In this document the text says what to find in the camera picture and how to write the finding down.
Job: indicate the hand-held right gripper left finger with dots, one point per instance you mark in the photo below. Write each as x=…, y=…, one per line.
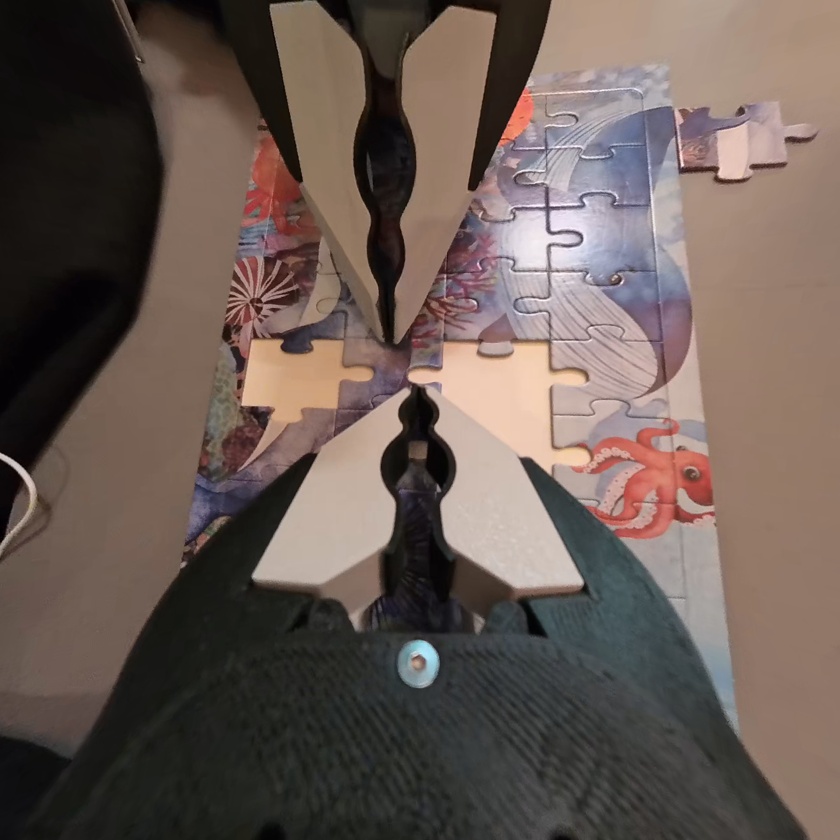
x=334, y=512

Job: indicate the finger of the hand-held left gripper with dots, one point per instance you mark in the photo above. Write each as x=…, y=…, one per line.
x=453, y=131
x=321, y=98

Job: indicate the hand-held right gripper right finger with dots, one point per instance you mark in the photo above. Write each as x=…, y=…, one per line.
x=505, y=518

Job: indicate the assembled sea jigsaw puzzle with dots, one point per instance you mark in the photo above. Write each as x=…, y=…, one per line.
x=623, y=229

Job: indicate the striped white purple puzzle piece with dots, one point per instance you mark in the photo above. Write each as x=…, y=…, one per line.
x=735, y=141

